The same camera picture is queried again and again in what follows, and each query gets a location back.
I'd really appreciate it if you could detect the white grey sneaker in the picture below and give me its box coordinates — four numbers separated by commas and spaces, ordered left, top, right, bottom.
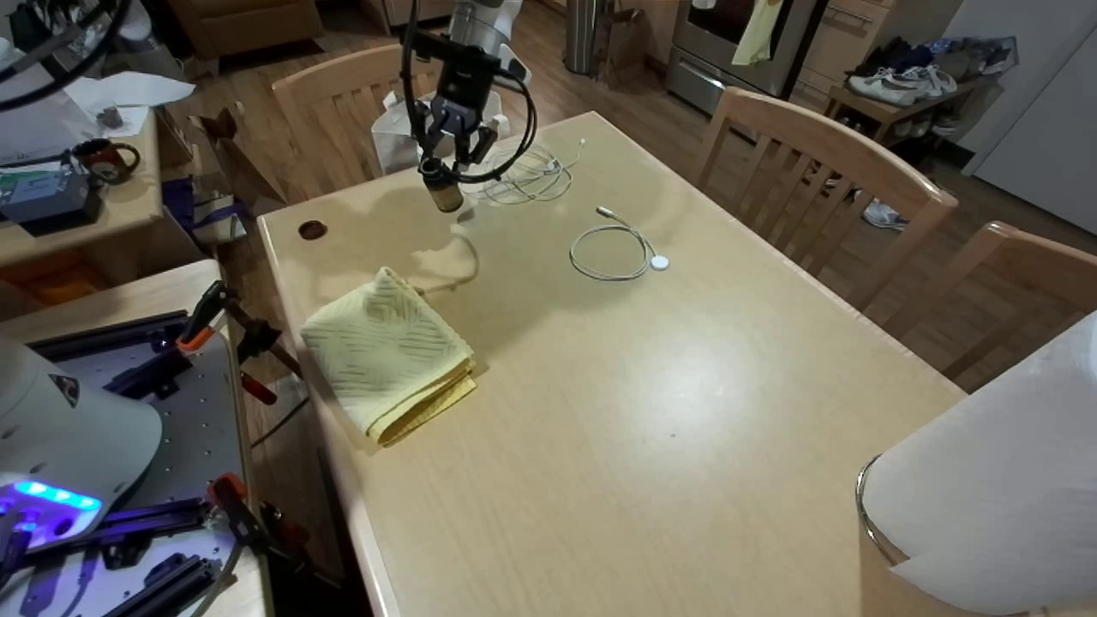
843, 66, 960, 113

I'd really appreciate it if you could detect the white paper sheet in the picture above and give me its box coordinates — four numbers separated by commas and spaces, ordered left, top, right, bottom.
60, 69, 200, 143

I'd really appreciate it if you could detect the white cylinder with metal rim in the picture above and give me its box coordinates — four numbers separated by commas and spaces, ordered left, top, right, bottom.
853, 307, 1097, 617

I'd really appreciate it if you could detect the orange black clamp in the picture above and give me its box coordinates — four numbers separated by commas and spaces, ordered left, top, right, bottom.
170, 276, 288, 403

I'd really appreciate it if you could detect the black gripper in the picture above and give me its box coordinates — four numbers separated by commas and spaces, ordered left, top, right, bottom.
414, 66, 503, 178

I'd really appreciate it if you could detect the yellow textured cloth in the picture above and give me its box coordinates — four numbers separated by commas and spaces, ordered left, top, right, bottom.
300, 269, 485, 449

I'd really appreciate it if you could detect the white charger cable with puck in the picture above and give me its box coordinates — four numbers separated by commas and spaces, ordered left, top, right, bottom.
565, 203, 675, 284

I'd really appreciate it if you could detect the blue grey device box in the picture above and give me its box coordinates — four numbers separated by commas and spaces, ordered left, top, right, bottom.
0, 154, 108, 239

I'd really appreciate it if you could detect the wooden side desk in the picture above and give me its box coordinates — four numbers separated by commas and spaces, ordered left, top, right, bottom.
0, 98, 206, 276

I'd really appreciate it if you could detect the metal trash can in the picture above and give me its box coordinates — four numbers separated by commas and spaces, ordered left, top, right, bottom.
563, 0, 610, 80

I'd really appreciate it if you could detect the stainless steel oven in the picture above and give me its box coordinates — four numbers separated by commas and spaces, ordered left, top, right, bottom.
664, 0, 830, 115

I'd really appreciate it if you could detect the small dark bottle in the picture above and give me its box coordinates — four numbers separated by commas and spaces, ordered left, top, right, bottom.
420, 156, 470, 220

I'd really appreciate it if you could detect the wooden drawer cabinet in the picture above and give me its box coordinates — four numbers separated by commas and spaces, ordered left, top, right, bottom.
786, 0, 903, 113

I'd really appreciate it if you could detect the white robot base blue light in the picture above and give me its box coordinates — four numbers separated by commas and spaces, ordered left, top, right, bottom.
0, 330, 170, 554

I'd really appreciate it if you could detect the long tangled white cable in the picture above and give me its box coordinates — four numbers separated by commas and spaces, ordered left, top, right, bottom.
466, 139, 591, 209

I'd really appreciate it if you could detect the light wooden slatted chair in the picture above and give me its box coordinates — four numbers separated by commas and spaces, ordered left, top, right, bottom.
885, 220, 1097, 387
692, 84, 960, 316

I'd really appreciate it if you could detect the white door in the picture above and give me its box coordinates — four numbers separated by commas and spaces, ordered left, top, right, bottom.
968, 0, 1097, 239

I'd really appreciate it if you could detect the wooden shoe rack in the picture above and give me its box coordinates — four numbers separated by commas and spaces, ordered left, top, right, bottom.
824, 80, 987, 154

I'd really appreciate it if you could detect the dark blue shoe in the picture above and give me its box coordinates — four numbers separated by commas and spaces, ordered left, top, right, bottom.
853, 34, 1022, 84

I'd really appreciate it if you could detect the yellow hanging towel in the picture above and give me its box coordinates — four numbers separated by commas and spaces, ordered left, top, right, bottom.
732, 0, 789, 73

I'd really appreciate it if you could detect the red black clamp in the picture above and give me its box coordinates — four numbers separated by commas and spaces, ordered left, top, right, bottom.
206, 470, 317, 566

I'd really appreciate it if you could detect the brown paper bag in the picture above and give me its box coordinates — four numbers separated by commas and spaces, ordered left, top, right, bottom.
597, 2, 651, 84

